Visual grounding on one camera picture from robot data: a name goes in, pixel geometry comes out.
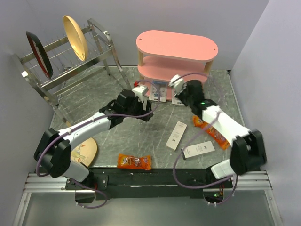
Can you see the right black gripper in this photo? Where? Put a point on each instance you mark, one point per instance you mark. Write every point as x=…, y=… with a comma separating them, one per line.
x=180, y=94

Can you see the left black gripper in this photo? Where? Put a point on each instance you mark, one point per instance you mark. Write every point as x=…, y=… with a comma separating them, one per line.
x=147, y=109

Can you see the blue razor blister pack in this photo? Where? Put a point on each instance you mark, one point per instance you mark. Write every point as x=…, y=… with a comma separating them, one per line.
x=175, y=100
x=158, y=91

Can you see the pink three-tier shelf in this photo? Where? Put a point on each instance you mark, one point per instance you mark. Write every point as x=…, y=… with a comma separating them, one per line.
x=162, y=55

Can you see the white razor box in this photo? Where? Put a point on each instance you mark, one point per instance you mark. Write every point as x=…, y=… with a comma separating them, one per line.
x=197, y=149
x=176, y=135

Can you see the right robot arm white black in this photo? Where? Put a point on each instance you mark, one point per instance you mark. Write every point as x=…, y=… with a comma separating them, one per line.
x=247, y=146

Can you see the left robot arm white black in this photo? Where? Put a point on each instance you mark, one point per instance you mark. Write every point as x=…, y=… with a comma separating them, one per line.
x=54, y=150

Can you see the orange razor bag right upper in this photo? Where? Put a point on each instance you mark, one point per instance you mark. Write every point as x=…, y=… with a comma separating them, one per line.
x=197, y=122

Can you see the orange razor bag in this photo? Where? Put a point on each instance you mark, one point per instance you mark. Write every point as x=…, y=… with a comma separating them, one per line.
x=131, y=162
x=217, y=136
x=197, y=122

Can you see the orange razor bag right lower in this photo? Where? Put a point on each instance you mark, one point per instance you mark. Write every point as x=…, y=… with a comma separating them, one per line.
x=217, y=136

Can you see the orange razor bag front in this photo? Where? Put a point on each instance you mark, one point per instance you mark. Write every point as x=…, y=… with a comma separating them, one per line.
x=131, y=162

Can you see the bird painted wooden plate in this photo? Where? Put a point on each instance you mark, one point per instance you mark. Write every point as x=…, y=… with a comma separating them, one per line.
x=85, y=152

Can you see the metal dish rack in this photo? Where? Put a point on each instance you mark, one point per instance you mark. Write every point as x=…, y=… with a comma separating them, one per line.
x=68, y=71

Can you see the yellow wooden plate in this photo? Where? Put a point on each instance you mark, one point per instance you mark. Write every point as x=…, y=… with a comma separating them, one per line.
x=75, y=37

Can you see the black red plate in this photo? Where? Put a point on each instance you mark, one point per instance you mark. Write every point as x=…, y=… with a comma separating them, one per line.
x=40, y=54

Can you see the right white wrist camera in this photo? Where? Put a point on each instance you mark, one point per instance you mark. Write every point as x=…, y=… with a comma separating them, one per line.
x=177, y=83

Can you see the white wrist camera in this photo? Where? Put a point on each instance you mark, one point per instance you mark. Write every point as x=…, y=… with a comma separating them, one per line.
x=177, y=83
x=140, y=91

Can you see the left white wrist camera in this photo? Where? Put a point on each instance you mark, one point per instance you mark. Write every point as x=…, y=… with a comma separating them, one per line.
x=140, y=91

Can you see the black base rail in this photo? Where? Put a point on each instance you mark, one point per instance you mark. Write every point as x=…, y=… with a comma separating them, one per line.
x=114, y=183

